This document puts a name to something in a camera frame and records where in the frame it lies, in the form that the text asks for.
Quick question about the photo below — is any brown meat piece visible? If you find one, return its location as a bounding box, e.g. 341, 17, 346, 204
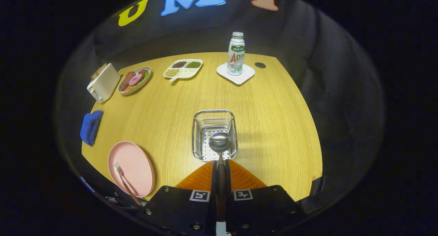
119, 71, 136, 91

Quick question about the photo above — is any metal wire basket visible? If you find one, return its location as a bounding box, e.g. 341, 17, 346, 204
192, 109, 239, 162

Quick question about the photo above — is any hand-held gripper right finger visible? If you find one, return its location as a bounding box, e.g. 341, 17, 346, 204
224, 160, 301, 235

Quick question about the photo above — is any pink plate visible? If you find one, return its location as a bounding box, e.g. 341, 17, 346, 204
108, 141, 155, 198

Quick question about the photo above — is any white divided dish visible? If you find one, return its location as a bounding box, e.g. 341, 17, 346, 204
163, 59, 204, 82

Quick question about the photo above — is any white square coaster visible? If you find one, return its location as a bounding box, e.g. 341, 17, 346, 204
216, 62, 256, 85

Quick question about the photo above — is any wooden-handled metal spoon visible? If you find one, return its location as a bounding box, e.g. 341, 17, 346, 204
208, 132, 232, 223

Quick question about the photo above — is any grey food plate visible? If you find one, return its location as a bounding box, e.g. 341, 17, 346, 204
118, 66, 152, 95

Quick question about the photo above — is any white toaster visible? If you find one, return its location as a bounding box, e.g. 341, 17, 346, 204
87, 63, 121, 103

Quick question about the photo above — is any white bottle with green label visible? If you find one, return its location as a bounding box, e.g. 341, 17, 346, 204
227, 32, 246, 76

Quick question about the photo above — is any wooden-handled metal fork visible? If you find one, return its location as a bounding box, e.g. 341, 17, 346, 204
113, 161, 142, 207

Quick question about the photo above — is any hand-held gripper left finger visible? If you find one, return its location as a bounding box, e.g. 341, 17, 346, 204
145, 160, 218, 236

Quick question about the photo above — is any black bracket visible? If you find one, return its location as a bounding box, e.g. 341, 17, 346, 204
310, 176, 326, 197

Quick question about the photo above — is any black backdrop cloth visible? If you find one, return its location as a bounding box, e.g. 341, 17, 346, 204
55, 0, 387, 226

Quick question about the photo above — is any blue folded cloth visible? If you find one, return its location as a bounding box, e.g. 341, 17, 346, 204
80, 110, 104, 146

